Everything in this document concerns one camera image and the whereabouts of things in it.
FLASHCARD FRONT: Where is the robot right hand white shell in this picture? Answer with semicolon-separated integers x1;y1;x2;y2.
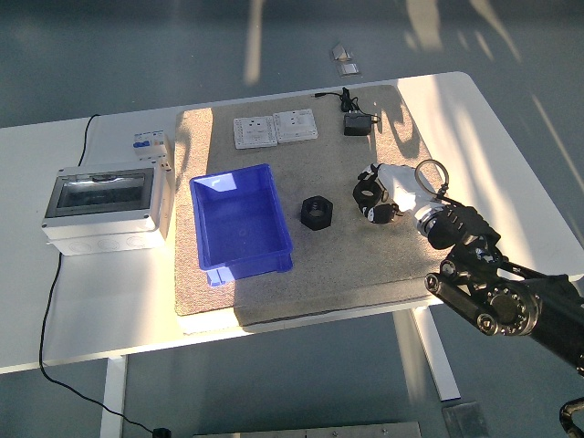
351;162;443;225

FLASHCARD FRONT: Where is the small dark hex nut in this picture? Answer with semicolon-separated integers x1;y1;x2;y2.
353;180;389;205

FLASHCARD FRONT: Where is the large black hex nut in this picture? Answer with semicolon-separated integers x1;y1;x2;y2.
299;194;337;233

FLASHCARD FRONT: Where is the blue plastic box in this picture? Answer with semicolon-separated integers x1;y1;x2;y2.
188;162;295;287

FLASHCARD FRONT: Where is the grey distribution box clear lid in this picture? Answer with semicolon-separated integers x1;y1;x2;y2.
40;162;176;258

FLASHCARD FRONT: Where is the black power adapter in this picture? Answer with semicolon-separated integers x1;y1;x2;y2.
342;113;373;137

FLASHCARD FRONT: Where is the grey-brown mat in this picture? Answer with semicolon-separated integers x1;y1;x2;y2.
173;84;460;328

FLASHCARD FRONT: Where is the white socket panel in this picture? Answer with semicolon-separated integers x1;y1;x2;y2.
233;115;279;151
272;108;319;145

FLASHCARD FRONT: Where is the white table leg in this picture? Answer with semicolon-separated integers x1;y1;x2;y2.
99;356;129;438
410;308;462;402

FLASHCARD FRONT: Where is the grey table foot plate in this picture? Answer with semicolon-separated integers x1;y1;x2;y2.
441;401;490;438

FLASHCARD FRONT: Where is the white circuit breaker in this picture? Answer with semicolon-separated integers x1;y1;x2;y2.
131;129;175;173

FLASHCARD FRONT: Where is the black adapter cord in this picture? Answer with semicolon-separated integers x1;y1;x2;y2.
311;86;382;125

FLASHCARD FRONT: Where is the grey metal base plate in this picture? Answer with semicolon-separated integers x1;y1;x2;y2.
191;421;423;438

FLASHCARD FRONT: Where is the long black power cable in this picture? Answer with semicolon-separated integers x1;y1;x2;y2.
37;112;159;433

